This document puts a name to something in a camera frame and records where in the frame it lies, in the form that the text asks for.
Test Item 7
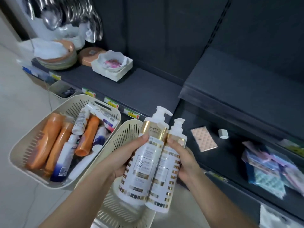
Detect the pink patterned flat packet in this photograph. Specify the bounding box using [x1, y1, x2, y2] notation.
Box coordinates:
[190, 126, 219, 153]

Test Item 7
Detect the dark grey shelf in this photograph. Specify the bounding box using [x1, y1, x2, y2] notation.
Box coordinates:
[31, 0, 304, 228]

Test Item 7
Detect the pile of pastel small packets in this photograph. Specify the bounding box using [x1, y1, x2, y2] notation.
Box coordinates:
[241, 140, 304, 200]

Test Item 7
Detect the cream slotted plastic basket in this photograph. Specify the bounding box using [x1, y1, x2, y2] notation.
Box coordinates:
[8, 94, 122, 190]
[75, 119, 157, 228]

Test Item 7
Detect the person's right hand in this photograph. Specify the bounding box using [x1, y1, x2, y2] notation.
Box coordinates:
[167, 137, 205, 186]

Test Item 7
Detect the stack of orange cream plates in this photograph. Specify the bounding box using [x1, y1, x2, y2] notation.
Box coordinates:
[33, 40, 78, 70]

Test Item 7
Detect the person's right forearm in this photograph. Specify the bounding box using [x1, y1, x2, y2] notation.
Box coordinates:
[187, 168, 258, 228]

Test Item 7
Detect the white square dish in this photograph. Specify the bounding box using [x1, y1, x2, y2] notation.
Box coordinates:
[91, 50, 133, 82]

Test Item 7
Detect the person's left forearm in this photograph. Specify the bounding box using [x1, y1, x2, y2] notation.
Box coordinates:
[39, 168, 114, 228]

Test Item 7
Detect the row of hanging steel ladles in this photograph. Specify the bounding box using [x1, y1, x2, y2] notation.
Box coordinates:
[22, 0, 104, 43]

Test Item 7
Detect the Dove bottle blue bottom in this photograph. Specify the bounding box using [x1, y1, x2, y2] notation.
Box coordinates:
[92, 125, 107, 152]
[50, 134, 80, 183]

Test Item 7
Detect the small cream slotted basket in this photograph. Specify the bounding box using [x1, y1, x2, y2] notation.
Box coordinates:
[48, 80, 82, 99]

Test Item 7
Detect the person's left hand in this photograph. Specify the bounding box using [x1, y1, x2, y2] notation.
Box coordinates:
[98, 134, 150, 182]

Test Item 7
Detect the orange dome bowl with sticker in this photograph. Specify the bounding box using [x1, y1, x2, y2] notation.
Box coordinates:
[78, 47, 107, 67]

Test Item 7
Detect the white floral bowl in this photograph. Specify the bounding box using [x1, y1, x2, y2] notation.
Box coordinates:
[97, 50, 130, 73]

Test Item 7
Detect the green yellow price label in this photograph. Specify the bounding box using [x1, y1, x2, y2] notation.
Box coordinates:
[104, 97, 120, 110]
[206, 171, 228, 183]
[82, 87, 96, 98]
[123, 108, 141, 120]
[48, 71, 62, 81]
[276, 139, 304, 157]

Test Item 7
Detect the white power strip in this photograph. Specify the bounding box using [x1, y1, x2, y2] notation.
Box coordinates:
[259, 204, 295, 228]

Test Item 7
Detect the clear blue plastic box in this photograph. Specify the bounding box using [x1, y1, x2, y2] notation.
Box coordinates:
[22, 65, 52, 81]

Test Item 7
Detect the bunch of dark blue packets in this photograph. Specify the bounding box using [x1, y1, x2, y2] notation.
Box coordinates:
[58, 85, 78, 98]

